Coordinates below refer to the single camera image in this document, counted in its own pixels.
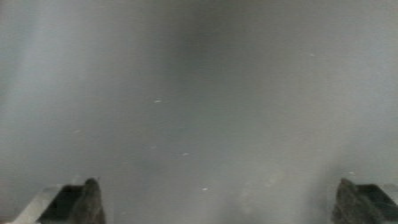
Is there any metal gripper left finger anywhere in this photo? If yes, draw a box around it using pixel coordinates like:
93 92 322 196
11 178 107 224

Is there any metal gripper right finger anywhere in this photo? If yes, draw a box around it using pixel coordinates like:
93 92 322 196
331 178 398 224

